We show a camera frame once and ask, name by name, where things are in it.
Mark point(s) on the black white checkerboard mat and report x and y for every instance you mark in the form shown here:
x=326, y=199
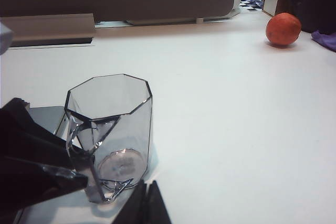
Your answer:
x=250, y=6

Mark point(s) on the pale grey block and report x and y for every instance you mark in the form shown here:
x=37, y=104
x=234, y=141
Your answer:
x=5, y=37

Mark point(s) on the light wooden box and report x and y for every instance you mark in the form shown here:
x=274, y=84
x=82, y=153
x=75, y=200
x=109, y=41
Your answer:
x=271, y=2

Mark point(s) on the orange fruit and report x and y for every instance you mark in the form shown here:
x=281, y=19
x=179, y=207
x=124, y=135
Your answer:
x=283, y=28

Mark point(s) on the white divider foot bracket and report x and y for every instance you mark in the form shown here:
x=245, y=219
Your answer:
x=199, y=20

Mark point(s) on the large black object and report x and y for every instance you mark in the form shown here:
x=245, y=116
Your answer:
x=317, y=1

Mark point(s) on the silver closed laptop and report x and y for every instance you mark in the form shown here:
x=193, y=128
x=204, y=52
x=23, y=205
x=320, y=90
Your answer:
x=46, y=119

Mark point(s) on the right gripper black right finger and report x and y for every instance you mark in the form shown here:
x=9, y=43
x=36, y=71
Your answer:
x=157, y=208

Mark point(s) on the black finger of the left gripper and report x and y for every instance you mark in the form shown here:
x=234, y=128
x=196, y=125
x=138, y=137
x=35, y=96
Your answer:
x=31, y=187
x=23, y=134

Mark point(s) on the clear smoky glass mug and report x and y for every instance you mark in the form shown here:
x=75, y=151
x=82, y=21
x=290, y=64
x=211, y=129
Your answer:
x=118, y=129

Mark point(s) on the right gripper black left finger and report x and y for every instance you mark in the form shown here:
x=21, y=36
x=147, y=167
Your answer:
x=136, y=208

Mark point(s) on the purple cloth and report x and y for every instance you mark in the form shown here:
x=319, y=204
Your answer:
x=325, y=41

